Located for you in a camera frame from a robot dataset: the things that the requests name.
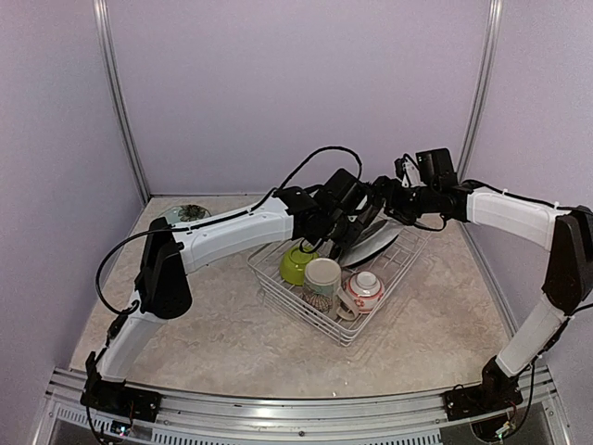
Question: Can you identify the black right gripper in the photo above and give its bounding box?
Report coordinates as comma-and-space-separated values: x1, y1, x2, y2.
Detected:
371, 174, 438, 225

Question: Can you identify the black rimmed plate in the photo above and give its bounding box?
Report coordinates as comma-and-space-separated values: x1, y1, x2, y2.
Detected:
328, 206, 387, 267

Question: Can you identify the light teal flower plate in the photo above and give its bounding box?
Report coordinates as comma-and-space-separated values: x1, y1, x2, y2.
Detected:
161, 204, 211, 224

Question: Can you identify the white red teal plate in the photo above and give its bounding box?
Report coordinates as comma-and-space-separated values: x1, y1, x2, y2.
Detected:
338, 219, 404, 268

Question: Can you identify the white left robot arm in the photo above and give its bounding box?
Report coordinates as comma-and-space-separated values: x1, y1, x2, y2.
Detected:
85, 184, 371, 413

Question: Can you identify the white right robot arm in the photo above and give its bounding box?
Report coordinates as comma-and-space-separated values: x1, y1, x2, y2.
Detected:
375, 176, 592, 412

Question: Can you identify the tall patterned mug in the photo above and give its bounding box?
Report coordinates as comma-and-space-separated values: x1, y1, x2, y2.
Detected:
302, 258, 342, 316

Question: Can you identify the lime green bowl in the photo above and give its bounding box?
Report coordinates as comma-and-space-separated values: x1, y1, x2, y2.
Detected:
279, 246, 319, 286

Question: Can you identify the red white floral bowl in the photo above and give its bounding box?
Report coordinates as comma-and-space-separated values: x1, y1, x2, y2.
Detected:
344, 272, 385, 314

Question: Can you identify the beige small cup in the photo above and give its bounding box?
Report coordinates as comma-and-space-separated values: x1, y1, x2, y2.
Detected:
335, 287, 360, 321

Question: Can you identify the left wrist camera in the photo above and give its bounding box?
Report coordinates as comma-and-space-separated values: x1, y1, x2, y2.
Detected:
315, 168, 367, 214

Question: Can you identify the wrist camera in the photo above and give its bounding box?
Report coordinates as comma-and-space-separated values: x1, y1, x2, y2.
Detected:
315, 168, 367, 214
394, 153, 423, 187

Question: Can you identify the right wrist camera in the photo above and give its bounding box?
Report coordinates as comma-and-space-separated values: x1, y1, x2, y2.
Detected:
394, 153, 423, 187

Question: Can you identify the white wire dish rack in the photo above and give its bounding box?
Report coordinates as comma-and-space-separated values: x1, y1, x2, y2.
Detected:
247, 216, 429, 347

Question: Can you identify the right aluminium frame post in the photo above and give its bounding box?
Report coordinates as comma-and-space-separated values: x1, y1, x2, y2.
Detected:
458, 0, 504, 178

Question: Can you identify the aluminium frame post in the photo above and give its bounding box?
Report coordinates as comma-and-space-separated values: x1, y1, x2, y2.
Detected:
93, 0, 152, 206
458, 0, 504, 178

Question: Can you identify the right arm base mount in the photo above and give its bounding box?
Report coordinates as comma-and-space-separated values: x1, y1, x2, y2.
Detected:
442, 357, 524, 421

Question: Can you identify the front aluminium rail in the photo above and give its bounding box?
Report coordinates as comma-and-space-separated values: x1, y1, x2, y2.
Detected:
30, 365, 576, 444

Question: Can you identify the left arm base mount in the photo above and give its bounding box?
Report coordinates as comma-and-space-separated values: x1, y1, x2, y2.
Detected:
81, 372, 162, 423

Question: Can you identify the left aluminium frame post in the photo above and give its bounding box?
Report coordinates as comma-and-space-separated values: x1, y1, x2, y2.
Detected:
93, 0, 152, 206

